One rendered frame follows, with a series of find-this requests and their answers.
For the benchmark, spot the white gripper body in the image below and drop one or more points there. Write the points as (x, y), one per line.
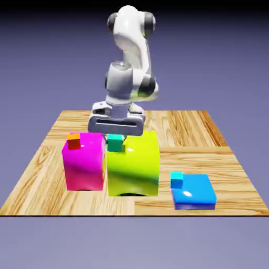
(115, 127)

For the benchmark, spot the small teal cube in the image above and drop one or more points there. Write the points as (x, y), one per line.
(115, 143)

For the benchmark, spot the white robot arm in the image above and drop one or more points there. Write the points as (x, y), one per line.
(130, 42)

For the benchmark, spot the small orange cube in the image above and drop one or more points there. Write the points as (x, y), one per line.
(73, 141)

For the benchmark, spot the small cyan cube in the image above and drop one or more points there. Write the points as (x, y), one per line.
(176, 180)

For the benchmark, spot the large yellow-green box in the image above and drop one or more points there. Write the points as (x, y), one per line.
(134, 168)

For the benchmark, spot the large magenta box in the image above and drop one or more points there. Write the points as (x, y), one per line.
(84, 164)

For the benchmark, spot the large blue box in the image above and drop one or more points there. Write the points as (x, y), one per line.
(195, 191)

